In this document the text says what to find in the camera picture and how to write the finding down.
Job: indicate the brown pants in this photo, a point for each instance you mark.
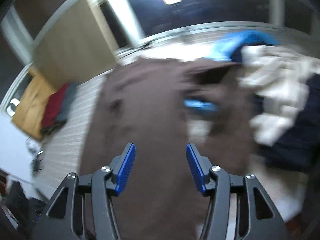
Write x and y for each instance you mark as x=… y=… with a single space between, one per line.
x=150 y=105

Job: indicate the blue garment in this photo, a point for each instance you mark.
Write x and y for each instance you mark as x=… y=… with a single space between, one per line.
x=240 y=42

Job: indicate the light plywood board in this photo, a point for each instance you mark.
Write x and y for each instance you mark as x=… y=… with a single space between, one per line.
x=75 y=42

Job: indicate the black folded garment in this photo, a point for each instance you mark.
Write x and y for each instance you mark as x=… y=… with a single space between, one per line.
x=50 y=129

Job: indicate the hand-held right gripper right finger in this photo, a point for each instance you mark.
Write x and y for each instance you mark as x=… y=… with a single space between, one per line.
x=196 y=170

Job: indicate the pine wood board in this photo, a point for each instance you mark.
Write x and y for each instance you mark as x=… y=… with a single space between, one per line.
x=32 y=100

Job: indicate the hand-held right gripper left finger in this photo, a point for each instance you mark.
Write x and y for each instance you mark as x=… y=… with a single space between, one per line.
x=126 y=170

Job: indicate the grey folded garment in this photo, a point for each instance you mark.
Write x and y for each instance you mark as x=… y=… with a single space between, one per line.
x=67 y=100

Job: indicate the navy garment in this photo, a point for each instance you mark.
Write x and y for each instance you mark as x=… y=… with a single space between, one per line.
x=300 y=135

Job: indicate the cream garment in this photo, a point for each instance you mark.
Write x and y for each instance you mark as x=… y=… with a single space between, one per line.
x=272 y=87

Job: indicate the red folded garment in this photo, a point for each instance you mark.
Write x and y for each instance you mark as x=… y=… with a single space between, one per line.
x=55 y=107

